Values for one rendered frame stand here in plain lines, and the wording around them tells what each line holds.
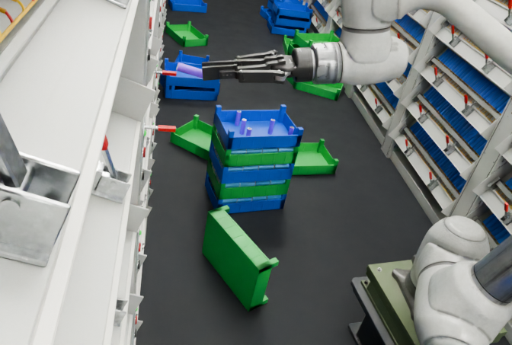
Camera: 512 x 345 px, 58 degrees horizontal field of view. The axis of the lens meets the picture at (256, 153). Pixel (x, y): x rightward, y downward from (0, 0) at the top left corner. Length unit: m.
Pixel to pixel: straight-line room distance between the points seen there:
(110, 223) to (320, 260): 1.44
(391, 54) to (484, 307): 0.56
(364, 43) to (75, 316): 0.79
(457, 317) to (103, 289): 0.85
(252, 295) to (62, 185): 1.40
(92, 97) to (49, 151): 0.06
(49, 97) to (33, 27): 0.06
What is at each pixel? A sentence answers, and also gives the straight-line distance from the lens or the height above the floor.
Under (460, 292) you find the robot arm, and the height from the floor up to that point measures 0.55.
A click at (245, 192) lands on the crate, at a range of 1.89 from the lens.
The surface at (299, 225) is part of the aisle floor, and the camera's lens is 1.97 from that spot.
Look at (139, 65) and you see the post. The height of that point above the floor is 1.01.
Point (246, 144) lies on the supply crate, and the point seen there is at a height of 0.34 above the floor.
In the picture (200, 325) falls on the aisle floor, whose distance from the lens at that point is 1.56.
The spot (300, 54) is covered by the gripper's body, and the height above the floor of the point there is 0.91.
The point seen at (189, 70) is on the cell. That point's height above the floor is 0.85.
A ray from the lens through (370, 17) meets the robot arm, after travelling 1.01.
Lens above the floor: 1.26
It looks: 33 degrees down
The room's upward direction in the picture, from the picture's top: 12 degrees clockwise
